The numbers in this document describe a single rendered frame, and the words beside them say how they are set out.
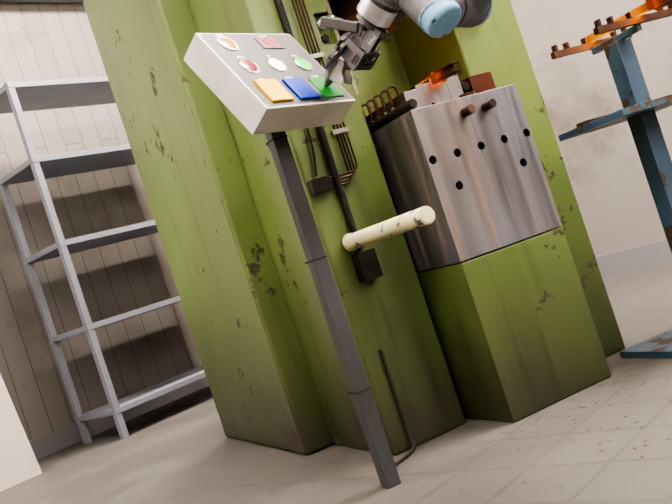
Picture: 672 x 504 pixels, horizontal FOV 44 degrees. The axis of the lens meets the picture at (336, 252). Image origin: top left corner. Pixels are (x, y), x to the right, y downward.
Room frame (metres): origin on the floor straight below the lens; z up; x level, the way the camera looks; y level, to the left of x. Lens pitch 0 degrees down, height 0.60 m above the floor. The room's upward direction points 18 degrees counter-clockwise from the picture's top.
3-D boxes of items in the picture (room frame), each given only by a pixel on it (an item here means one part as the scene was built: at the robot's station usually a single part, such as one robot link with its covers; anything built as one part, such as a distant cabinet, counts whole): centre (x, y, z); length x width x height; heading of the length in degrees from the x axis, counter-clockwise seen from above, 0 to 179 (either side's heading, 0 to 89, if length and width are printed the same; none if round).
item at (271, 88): (1.92, 0.02, 1.01); 0.07 x 0.05 x 0.07; 140
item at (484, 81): (2.53, -0.55, 0.95); 0.12 x 0.09 x 0.07; 25
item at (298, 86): (2.00, -0.04, 1.01); 0.07 x 0.05 x 0.07; 140
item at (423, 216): (2.17, -0.14, 0.62); 0.44 x 0.05 x 0.05; 25
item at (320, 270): (2.09, 0.05, 0.54); 0.04 x 0.04 x 1.08; 25
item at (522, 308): (2.62, -0.37, 0.23); 0.56 x 0.38 x 0.47; 25
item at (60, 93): (5.12, 1.24, 1.04); 1.09 x 0.46 x 2.09; 137
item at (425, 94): (2.59, -0.33, 0.96); 0.42 x 0.20 x 0.09; 25
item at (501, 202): (2.62, -0.37, 0.69); 0.56 x 0.38 x 0.45; 25
